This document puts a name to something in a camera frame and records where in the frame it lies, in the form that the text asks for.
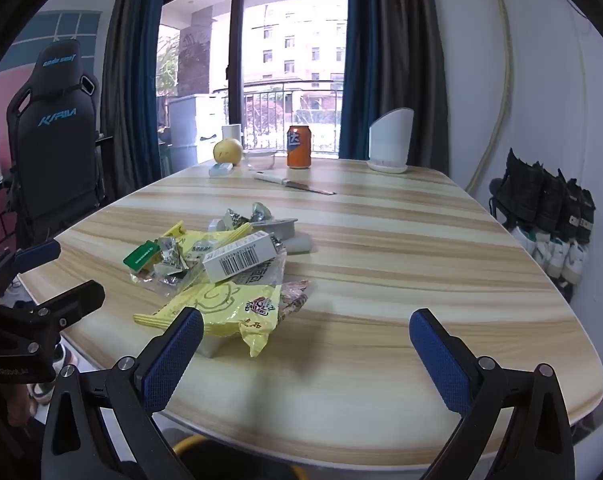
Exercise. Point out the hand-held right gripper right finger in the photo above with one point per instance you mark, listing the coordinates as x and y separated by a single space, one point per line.
441 360

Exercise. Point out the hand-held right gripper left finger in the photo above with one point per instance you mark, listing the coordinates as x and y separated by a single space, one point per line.
174 355

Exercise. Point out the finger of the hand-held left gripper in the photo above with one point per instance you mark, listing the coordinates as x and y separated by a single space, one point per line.
79 300
36 253

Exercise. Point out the yellow clear bread bag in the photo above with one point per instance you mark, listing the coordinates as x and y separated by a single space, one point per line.
216 305

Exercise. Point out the person's left hand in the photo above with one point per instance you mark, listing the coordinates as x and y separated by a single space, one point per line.
9 402

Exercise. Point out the green white packet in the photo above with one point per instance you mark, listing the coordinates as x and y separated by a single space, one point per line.
141 256

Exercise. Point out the white barcode box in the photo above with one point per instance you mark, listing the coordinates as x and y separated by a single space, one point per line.
236 257

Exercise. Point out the black gaming chair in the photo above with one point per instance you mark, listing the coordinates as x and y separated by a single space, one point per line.
56 135

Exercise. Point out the pink patterned wrapper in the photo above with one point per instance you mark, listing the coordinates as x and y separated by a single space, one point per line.
294 297

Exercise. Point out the white sneaker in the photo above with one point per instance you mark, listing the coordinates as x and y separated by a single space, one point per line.
531 245
576 262

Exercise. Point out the small silver crumpled wrapper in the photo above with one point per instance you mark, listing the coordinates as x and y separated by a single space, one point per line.
261 212

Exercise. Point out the grey curtain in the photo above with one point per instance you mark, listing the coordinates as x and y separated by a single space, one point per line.
114 85
411 50

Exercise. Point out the small white blue packet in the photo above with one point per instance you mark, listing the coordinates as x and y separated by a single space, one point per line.
221 170

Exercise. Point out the white drawer cabinet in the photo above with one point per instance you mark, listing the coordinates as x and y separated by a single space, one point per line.
186 130

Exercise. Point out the yellow pear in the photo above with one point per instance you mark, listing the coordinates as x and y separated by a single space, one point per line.
227 152

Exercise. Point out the clear plastic container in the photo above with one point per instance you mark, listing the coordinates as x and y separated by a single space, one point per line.
260 160

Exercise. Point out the blue curtain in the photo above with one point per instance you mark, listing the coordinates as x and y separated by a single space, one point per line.
144 60
361 60

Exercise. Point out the white slanted container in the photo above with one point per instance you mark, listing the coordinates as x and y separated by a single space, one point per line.
391 140

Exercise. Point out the white cup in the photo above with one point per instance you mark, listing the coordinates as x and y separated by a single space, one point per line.
232 131

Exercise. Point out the orange soda can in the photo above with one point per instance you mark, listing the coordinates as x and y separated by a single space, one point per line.
299 152

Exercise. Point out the balcony railing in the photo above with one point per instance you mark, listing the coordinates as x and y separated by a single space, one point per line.
266 105

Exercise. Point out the apartment building outside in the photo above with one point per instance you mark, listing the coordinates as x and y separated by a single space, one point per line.
301 45

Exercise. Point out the dark window frame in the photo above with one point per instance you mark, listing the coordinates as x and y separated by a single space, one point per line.
236 35

